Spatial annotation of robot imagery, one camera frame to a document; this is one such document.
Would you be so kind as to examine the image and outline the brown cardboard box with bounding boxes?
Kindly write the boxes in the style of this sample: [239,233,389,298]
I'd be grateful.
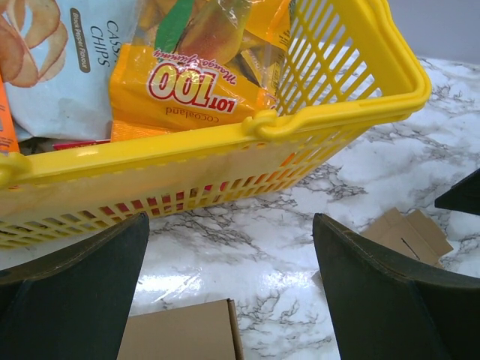
[361,208,453,268]
[117,298,245,359]

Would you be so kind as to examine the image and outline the folded brown cardboard box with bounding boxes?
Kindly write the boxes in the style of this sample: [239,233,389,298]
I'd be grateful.
[117,298,245,359]

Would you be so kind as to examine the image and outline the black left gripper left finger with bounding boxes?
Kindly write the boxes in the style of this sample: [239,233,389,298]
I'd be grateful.
[1,214,149,359]

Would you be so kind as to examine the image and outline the yellow plastic shopping basket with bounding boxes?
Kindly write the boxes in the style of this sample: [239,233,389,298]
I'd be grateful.
[1,1,431,250]

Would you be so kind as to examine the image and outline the light blue cassava chips bag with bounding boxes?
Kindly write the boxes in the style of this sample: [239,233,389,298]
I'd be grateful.
[1,0,140,140]

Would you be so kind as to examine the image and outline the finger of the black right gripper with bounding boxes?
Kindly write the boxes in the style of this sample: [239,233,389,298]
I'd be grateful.
[434,169,480,215]

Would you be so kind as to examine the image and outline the orange snack box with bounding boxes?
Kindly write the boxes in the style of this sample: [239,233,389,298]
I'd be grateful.
[0,79,20,154]

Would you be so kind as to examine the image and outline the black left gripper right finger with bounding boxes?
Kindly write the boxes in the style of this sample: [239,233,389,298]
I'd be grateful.
[313,214,479,359]

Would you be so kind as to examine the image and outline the yellow mango gummy bag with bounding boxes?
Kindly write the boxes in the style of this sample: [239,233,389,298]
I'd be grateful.
[109,1,291,141]

